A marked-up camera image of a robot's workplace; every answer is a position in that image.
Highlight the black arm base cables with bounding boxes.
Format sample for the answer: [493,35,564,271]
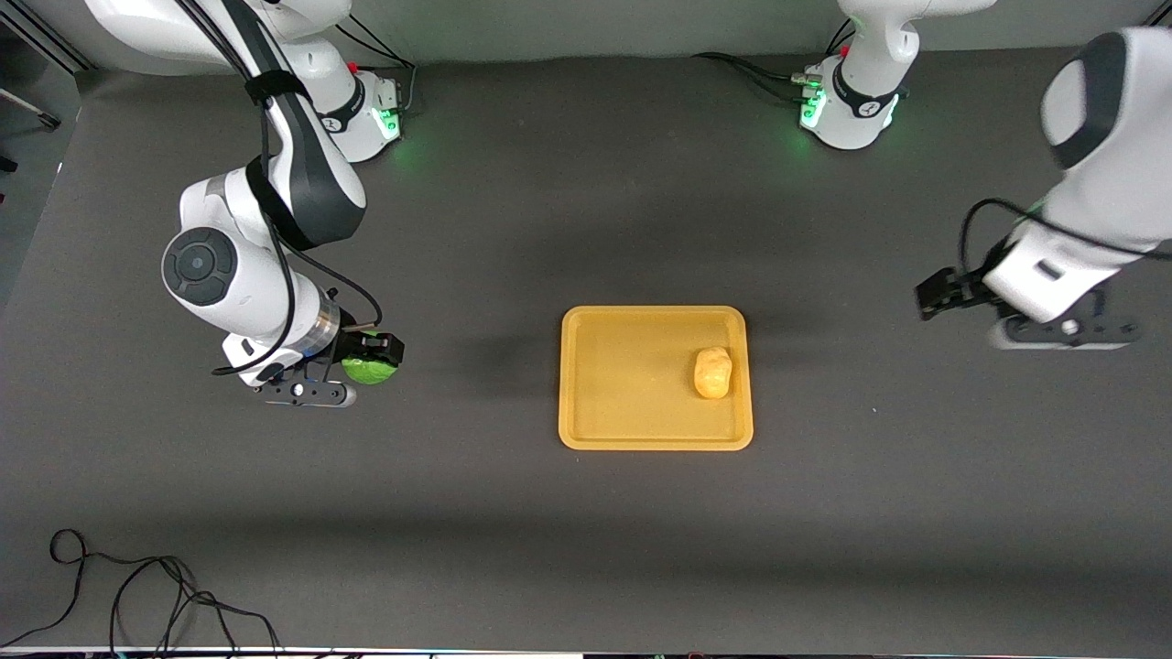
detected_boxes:
[334,16,418,118]
[691,18,858,103]

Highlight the green apple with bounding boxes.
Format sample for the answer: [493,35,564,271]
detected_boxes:
[342,356,401,387]

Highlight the black left arm base cables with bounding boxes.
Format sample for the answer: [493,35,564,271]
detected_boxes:
[691,18,858,103]

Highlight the orange plastic tray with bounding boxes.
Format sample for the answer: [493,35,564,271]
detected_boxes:
[559,305,754,452]

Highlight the thin black tangled cable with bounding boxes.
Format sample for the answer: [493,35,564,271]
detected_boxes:
[0,528,282,656]

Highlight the yellow potato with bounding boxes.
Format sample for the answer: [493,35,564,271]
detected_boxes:
[693,346,734,401]

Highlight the black right arm base cables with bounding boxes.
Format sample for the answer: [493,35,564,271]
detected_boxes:
[334,16,418,118]

